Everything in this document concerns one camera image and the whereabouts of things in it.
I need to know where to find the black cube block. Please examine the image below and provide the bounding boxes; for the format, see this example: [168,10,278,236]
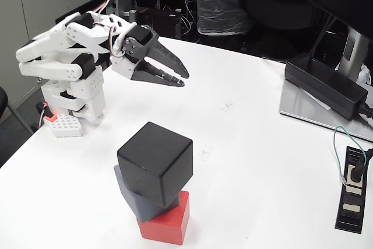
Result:
[117,121,193,208]

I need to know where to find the grey cube block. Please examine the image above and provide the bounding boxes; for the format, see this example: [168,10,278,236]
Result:
[113,164,181,223]

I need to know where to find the black low box device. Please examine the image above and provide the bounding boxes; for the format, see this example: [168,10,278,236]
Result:
[136,6,184,40]

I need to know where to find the silver upright device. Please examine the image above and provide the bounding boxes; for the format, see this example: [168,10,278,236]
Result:
[124,9,138,26]

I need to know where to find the plastic-wrapped black bin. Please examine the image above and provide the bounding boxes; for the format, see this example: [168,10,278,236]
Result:
[192,0,251,36]

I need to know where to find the clear tape mark with cross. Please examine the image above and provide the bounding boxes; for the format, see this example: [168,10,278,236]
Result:
[198,145,213,161]
[220,100,235,113]

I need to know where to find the white perforated table clamp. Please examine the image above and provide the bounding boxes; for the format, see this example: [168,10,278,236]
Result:
[48,114,85,138]

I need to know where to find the black chair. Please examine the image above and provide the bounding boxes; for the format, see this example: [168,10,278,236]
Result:
[0,87,34,136]

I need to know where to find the red cube block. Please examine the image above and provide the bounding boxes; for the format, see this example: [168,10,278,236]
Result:
[137,190,192,246]

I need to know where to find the black power adapter brick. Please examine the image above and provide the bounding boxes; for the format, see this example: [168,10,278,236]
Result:
[284,53,368,121]

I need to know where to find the white paper sheet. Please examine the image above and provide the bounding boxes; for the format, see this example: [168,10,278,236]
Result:
[297,85,333,111]

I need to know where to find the silver monitor stand neck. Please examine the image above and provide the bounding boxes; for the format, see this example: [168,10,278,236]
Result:
[333,26,373,82]

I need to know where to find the crumpled white plastic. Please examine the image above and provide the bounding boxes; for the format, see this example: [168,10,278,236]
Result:
[357,64,373,86]

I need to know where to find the black power strip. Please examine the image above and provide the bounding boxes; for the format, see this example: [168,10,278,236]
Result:
[334,145,368,234]

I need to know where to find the orange connector with wires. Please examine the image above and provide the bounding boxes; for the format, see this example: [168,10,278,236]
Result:
[36,101,58,123]

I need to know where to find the silver monitor base plate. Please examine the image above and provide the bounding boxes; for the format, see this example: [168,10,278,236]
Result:
[279,78,373,142]

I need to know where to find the black adapter power cable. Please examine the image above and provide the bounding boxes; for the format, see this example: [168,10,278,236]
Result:
[357,101,373,129]

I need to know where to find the green wire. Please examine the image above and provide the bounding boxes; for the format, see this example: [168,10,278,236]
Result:
[333,125,365,186]

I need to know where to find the black plug with cable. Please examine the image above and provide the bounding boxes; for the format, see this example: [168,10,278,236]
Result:
[349,146,373,183]

